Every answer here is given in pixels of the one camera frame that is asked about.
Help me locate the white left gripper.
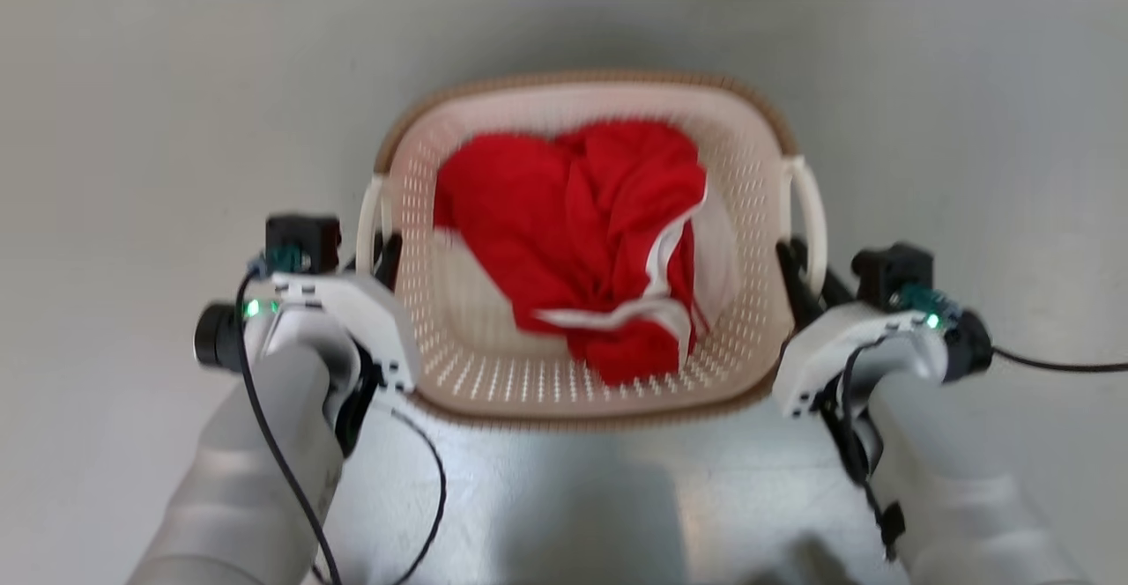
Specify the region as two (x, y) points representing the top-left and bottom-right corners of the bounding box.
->
(267, 230), (421, 394)

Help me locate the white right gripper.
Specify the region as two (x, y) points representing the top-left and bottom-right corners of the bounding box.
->
(772, 236), (928, 419)

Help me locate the beige plastic laundry basket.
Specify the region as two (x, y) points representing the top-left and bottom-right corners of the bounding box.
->
(355, 71), (830, 433)

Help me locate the red garment with white trim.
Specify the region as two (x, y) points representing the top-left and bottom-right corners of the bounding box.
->
(431, 119), (711, 389)

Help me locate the thin black cable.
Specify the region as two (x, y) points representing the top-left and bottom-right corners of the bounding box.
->
(233, 270), (345, 585)
(818, 341), (909, 561)
(991, 346), (1128, 374)
(368, 398), (449, 585)

